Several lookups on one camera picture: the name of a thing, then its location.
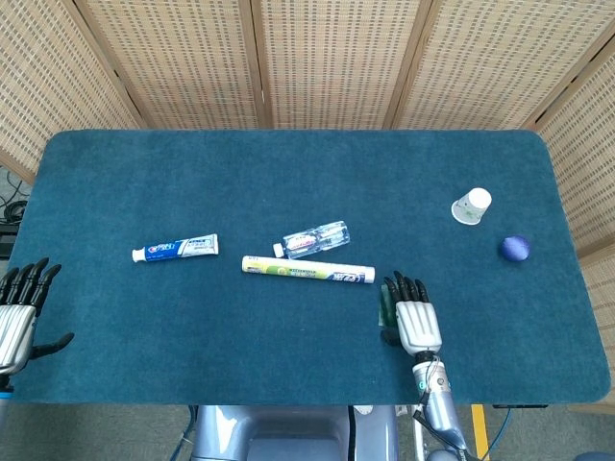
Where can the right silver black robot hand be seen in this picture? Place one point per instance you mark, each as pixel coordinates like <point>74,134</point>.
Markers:
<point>418,324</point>

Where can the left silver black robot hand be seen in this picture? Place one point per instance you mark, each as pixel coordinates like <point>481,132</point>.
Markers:
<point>14,326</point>

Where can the green tape patch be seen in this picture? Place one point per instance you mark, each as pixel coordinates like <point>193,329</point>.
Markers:
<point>386,312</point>

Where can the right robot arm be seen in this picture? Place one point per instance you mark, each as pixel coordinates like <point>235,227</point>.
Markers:
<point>439,408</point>

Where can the blue white toothpaste tube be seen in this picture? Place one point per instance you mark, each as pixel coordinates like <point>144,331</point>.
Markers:
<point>178,247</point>

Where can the black box on floor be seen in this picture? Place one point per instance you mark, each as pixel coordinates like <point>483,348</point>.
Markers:
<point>7,242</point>

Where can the purple ball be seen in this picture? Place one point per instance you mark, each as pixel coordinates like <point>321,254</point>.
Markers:
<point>516,248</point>

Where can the floral white paper cup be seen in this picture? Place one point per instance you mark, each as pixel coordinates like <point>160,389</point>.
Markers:
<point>471,206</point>

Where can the clear plastic water bottle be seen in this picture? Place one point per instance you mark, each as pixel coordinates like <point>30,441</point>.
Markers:
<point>312,238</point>

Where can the blue grey robot torso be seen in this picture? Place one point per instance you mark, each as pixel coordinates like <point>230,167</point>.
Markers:
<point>288,432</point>

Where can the teal table mat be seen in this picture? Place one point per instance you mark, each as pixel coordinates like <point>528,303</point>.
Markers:
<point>240,346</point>

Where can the woven folding screen panel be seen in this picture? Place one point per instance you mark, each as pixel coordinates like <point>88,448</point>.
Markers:
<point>43,81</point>
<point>591,168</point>
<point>495,57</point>
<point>336,57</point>
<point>178,57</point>

